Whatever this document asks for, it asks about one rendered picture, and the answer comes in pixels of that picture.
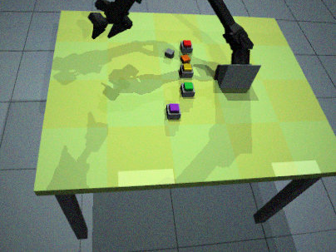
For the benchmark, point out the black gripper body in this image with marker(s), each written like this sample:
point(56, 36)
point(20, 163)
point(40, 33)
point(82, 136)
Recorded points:
point(116, 15)

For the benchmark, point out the orange-brown block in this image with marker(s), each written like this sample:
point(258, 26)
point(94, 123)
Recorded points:
point(185, 59)

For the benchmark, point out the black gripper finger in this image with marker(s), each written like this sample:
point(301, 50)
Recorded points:
point(96, 32)
point(116, 29)

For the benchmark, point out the green button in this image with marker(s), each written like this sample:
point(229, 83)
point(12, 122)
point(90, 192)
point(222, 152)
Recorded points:
point(187, 89)

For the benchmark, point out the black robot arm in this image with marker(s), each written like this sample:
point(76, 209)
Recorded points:
point(234, 35)

